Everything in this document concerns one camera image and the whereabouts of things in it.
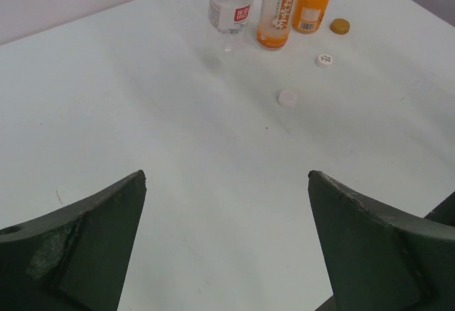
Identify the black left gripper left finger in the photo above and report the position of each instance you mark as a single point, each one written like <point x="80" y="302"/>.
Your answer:
<point x="74" y="258"/>

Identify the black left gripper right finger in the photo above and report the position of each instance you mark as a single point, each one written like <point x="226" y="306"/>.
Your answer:
<point x="381" y="258"/>

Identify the small orange juice bottle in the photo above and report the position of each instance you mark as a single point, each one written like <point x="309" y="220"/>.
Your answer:
<point x="308" y="15"/>

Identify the white tea bottle cap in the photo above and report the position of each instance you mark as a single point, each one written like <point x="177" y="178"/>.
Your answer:
<point x="324" y="60"/>

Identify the white water bottle cap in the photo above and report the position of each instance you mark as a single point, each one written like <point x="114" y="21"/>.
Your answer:
<point x="287" y="98"/>

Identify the amber juice bottle cap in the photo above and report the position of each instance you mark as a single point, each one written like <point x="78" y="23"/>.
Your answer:
<point x="340" y="26"/>

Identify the tall orange tea bottle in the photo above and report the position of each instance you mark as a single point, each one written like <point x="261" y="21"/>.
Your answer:
<point x="274" y="23"/>

